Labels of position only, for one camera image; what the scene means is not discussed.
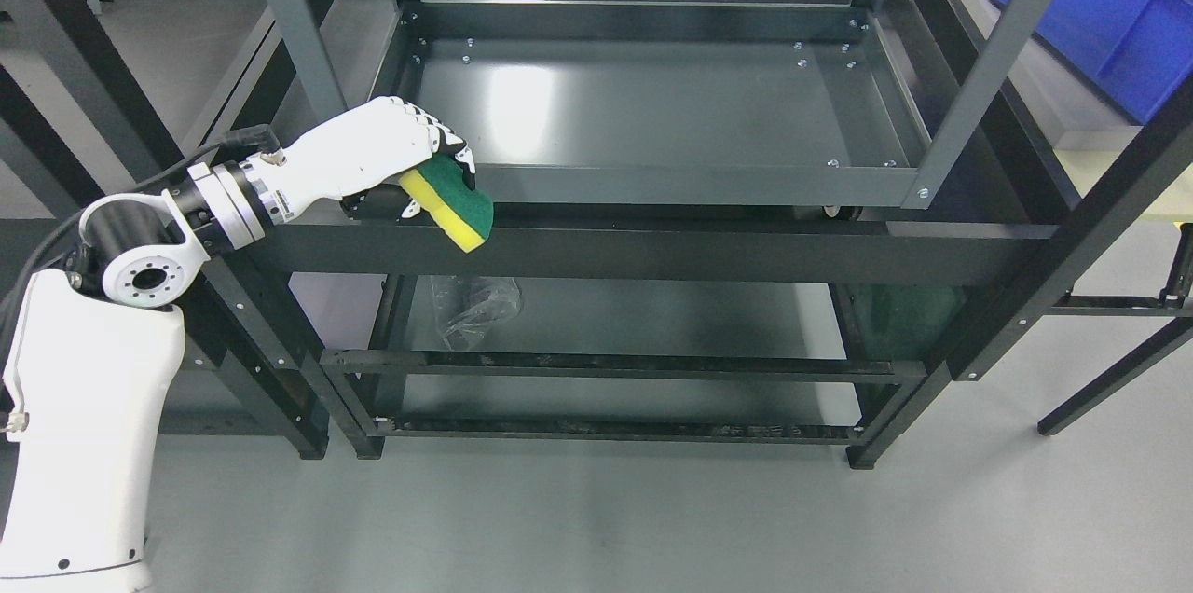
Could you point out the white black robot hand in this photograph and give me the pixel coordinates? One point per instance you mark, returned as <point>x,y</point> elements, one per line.
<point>357,151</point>

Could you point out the green yellow sponge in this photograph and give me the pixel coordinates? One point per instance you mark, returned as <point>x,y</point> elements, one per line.
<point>464,214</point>

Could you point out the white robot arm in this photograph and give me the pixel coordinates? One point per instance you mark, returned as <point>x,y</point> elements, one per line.
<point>94,341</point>

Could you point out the grey metal shelf cart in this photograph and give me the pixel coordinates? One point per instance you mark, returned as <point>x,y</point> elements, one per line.
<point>682,102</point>

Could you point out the black metal rack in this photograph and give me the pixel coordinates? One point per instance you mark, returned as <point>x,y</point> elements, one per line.
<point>759,324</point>

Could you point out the clear plastic bag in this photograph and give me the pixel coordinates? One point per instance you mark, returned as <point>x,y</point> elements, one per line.
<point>466,309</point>

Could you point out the blue plastic bin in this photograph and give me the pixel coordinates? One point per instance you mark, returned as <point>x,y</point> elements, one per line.
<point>1137,52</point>

